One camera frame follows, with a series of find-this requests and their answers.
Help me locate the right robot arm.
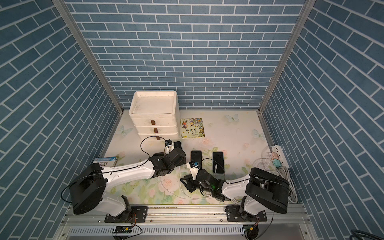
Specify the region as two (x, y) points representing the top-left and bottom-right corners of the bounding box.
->
(181, 168), (292, 216)

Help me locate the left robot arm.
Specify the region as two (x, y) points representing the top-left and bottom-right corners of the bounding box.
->
(68, 147), (186, 222)

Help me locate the colourful children's picture book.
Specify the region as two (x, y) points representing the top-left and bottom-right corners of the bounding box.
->
(181, 118), (205, 139)

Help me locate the white three-drawer storage box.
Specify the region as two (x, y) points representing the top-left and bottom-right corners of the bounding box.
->
(129, 91), (181, 141)

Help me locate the white power strip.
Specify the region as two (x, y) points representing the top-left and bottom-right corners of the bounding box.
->
(268, 145), (290, 168)

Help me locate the small black controller board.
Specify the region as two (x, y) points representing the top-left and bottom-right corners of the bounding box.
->
(113, 226), (133, 235)

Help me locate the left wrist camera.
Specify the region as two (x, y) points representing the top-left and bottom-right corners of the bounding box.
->
(164, 140), (175, 155)

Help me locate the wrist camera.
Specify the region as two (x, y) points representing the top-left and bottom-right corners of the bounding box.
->
(164, 140), (175, 155)
(187, 161), (200, 180)

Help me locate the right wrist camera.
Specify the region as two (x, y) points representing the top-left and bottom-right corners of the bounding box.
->
(187, 161), (200, 180)

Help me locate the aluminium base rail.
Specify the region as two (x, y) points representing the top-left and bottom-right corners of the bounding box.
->
(61, 204), (311, 226)

